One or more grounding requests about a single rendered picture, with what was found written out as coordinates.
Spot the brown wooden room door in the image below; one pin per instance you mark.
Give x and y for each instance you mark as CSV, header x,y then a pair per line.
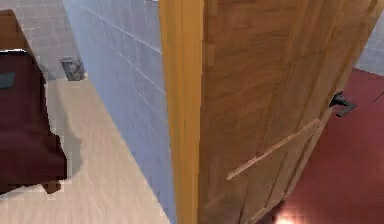
x,y
253,100

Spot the grey patterned waste bin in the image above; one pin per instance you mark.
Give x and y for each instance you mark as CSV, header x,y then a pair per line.
x,y
72,68

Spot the dark grey flat object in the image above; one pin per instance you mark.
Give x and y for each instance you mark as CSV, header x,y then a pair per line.
x,y
6,80

